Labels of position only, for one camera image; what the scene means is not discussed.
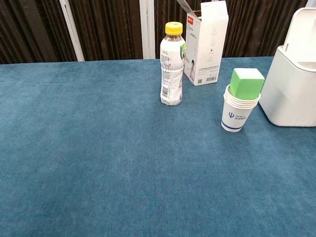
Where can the white plastic lid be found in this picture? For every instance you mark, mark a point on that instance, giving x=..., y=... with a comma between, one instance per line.
x=302, y=34

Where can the white square container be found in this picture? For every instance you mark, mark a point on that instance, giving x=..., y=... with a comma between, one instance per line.
x=286, y=98

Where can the white drink bottle yellow cap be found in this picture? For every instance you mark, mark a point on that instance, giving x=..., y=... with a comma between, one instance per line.
x=170, y=74

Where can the blue velvet table cloth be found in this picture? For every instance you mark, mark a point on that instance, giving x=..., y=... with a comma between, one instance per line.
x=98, y=148

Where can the green-lidded white cup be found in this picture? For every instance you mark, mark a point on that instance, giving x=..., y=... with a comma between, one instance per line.
x=234, y=118

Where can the open white carton box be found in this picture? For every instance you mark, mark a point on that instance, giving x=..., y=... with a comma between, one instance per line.
x=212, y=42

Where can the green foam block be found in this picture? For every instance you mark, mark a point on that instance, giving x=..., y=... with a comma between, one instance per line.
x=247, y=84

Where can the dark brown pleated curtain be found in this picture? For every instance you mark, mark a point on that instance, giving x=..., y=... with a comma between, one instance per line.
x=111, y=27

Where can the white upright frame pole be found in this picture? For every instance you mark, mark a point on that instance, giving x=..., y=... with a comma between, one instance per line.
x=147, y=29

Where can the white slanted frame pole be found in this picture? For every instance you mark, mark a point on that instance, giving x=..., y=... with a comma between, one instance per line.
x=72, y=32

